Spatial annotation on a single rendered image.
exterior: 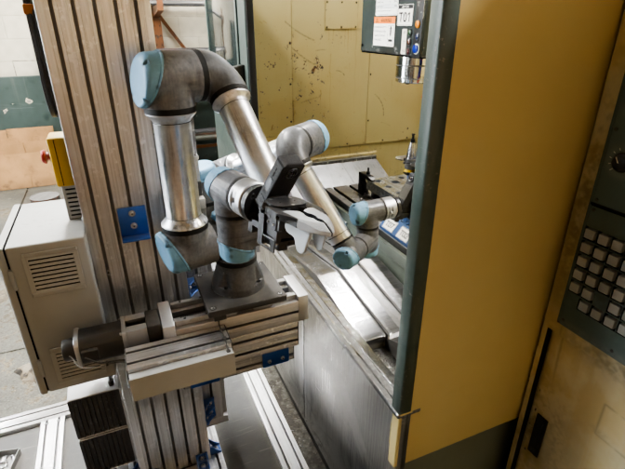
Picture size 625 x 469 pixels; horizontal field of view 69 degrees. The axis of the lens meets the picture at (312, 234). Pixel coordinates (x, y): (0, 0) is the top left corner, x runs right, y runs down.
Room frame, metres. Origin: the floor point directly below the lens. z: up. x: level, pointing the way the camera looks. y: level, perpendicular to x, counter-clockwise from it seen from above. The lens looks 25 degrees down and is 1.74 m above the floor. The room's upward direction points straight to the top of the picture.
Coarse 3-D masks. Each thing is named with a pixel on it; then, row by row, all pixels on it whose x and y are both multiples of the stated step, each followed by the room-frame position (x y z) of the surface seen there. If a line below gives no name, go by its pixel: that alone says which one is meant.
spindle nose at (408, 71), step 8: (400, 64) 2.07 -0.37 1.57; (408, 64) 2.04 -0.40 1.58; (416, 64) 2.03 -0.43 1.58; (424, 64) 2.03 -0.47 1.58; (400, 72) 2.07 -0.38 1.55; (408, 72) 2.04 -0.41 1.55; (416, 72) 2.03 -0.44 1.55; (400, 80) 2.07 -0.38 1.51; (408, 80) 2.04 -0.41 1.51; (416, 80) 2.03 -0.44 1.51
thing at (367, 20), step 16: (368, 0) 2.09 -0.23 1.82; (400, 0) 1.88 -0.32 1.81; (416, 0) 1.78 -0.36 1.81; (368, 16) 2.09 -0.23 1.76; (384, 16) 1.97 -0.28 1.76; (368, 32) 2.08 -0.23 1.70; (400, 32) 1.86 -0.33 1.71; (368, 48) 2.07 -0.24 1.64; (384, 48) 1.96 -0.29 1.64; (400, 48) 1.85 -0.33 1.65
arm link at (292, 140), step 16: (288, 128) 1.44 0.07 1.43; (288, 144) 1.39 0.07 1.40; (304, 144) 1.41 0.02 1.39; (304, 160) 1.37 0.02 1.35; (304, 176) 1.35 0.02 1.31; (304, 192) 1.34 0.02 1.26; (320, 192) 1.34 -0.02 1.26; (336, 208) 1.33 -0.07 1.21; (336, 224) 1.30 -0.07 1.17; (336, 240) 1.28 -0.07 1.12; (352, 240) 1.29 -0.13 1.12; (336, 256) 1.26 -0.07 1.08; (352, 256) 1.24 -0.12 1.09
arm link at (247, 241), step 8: (216, 216) 0.85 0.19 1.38; (224, 224) 0.83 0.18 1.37; (232, 224) 0.83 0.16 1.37; (240, 224) 0.84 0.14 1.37; (224, 232) 0.83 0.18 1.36; (232, 232) 0.83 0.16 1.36; (240, 232) 0.83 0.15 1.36; (248, 232) 0.85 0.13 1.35; (256, 232) 0.86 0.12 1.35; (224, 240) 0.84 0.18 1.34; (232, 240) 0.83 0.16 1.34; (240, 240) 0.83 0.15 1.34; (248, 240) 0.84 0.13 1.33; (256, 240) 0.86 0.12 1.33; (224, 248) 0.84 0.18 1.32; (232, 248) 0.83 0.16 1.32; (240, 248) 0.83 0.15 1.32; (248, 248) 0.85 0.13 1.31; (224, 256) 0.84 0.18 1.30; (232, 256) 0.83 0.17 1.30; (240, 256) 0.83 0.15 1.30; (248, 256) 0.84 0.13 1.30
